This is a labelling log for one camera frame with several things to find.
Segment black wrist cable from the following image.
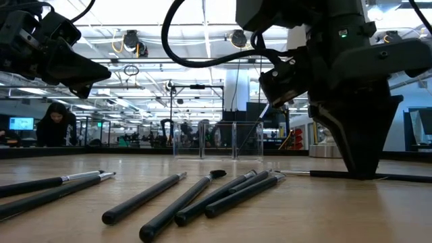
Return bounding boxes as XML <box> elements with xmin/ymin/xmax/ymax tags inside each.
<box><xmin>69</xmin><ymin>0</ymin><xmax>97</xmax><ymax>24</ymax></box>
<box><xmin>161</xmin><ymin>0</ymin><xmax>294</xmax><ymax>69</ymax></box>

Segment distant black rig frame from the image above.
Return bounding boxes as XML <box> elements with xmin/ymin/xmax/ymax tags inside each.
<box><xmin>169</xmin><ymin>84</ymin><xmax>225</xmax><ymax>122</ymax></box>

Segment yellow hose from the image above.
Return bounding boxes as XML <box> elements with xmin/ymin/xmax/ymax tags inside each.
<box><xmin>278</xmin><ymin>130</ymin><xmax>295</xmax><ymax>150</ymax></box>

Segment black makeup brush fluffy head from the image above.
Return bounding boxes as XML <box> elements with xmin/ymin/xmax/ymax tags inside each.
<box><xmin>138</xmin><ymin>169</ymin><xmax>228</xmax><ymax>243</ymax></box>

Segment red containers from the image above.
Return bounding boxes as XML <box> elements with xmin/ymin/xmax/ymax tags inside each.
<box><xmin>292</xmin><ymin>127</ymin><xmax>304</xmax><ymax>151</ymax></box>

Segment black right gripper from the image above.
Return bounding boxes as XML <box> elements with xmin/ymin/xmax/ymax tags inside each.
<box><xmin>258</xmin><ymin>20</ymin><xmax>432</xmax><ymax>180</ymax></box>

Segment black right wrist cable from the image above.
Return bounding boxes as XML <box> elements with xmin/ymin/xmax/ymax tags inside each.
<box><xmin>161</xmin><ymin>0</ymin><xmax>294</xmax><ymax>69</ymax></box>

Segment dark cabinet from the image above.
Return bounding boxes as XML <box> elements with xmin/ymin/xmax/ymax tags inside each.
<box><xmin>221</xmin><ymin>102</ymin><xmax>290</xmax><ymax>150</ymax></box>

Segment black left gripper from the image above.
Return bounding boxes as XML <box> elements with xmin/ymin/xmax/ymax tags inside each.
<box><xmin>0</xmin><ymin>11</ymin><xmax>113</xmax><ymax>100</ymax></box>

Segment clear acrylic three-compartment organizer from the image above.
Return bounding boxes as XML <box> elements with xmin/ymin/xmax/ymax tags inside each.
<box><xmin>172</xmin><ymin>120</ymin><xmax>265</xmax><ymax>161</ymax></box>

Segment grey patterned sheet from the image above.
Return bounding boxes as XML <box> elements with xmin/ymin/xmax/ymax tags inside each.
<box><xmin>403</xmin><ymin>107</ymin><xmax>432</xmax><ymax>152</ymax></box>

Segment monitor with blue screen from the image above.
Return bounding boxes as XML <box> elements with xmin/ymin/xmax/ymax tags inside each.
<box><xmin>8</xmin><ymin>116</ymin><xmax>35</xmax><ymax>132</ymax></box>

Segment person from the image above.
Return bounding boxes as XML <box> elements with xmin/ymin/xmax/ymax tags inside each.
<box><xmin>35</xmin><ymin>101</ymin><xmax>78</xmax><ymax>148</ymax></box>

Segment hanging cable reel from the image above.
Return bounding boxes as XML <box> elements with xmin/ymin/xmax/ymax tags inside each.
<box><xmin>121</xmin><ymin>29</ymin><xmax>149</xmax><ymax>58</ymax></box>
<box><xmin>229</xmin><ymin>29</ymin><xmax>249</xmax><ymax>49</ymax></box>
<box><xmin>382</xmin><ymin>30</ymin><xmax>403</xmax><ymax>45</ymax></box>

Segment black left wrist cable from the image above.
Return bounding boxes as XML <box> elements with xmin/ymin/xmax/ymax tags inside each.
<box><xmin>69</xmin><ymin>0</ymin><xmax>97</xmax><ymax>24</ymax></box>

